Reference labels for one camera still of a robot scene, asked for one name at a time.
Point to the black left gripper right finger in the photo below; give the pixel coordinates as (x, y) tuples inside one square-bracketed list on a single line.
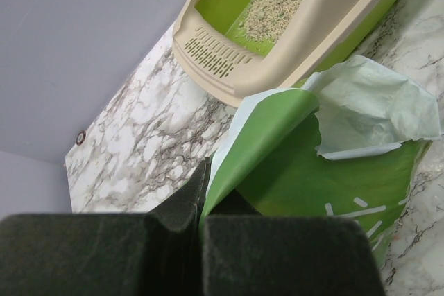
[(246, 253)]

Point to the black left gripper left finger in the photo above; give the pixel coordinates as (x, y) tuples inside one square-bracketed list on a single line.
[(153, 253)]

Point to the green cat litter bag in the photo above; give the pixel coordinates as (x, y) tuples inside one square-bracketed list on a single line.
[(347, 143)]

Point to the green and beige litter box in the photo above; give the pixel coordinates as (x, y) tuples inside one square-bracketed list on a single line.
[(210, 46)]

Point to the clean litter pile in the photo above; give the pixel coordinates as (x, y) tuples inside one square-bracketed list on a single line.
[(266, 20)]

